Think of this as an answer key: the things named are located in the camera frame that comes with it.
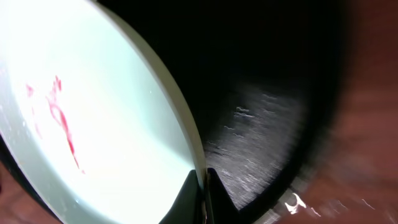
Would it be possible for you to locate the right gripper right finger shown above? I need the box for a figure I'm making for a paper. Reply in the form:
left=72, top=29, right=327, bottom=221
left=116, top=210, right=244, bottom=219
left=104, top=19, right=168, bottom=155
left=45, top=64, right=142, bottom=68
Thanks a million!
left=206, top=168, right=239, bottom=224

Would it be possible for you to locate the light blue plate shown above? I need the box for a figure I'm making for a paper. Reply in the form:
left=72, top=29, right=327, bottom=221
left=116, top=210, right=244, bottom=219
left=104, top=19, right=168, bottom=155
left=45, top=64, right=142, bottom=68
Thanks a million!
left=1, top=0, right=206, bottom=223

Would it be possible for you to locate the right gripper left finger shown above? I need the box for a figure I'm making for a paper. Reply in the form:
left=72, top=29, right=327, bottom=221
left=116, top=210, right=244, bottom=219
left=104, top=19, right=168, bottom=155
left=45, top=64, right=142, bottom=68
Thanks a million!
left=160, top=170, right=203, bottom=224

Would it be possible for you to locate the black round tray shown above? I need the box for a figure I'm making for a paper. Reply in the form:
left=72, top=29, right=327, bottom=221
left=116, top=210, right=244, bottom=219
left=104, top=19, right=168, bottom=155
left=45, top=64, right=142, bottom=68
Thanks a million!
left=1, top=0, right=343, bottom=223

